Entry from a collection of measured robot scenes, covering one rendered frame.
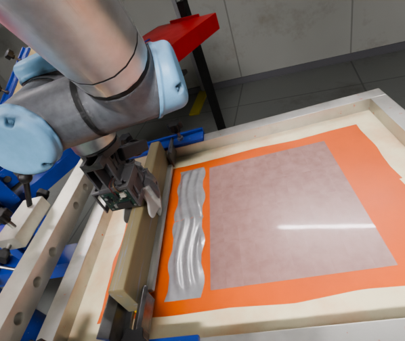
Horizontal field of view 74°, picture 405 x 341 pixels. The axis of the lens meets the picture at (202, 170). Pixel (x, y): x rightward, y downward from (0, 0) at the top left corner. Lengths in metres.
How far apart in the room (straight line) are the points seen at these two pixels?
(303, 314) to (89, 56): 0.43
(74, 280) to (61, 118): 0.40
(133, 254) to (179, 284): 0.11
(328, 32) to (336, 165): 2.82
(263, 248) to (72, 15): 0.46
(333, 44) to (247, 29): 0.94
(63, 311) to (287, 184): 0.51
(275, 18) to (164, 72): 3.07
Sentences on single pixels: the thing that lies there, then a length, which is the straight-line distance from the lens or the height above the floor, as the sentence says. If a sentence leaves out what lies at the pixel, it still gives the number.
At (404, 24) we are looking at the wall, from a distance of 3.59.
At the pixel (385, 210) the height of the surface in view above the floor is 0.96.
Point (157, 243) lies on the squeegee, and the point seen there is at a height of 1.00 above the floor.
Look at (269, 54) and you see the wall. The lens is 3.43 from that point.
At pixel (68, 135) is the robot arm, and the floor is 1.30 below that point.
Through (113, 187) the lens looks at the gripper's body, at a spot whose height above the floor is 1.16.
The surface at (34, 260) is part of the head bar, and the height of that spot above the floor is 1.04.
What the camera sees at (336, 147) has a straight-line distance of 0.71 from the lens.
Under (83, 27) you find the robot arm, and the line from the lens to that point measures 0.21.
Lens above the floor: 1.40
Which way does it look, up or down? 38 degrees down
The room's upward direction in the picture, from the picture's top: 23 degrees counter-clockwise
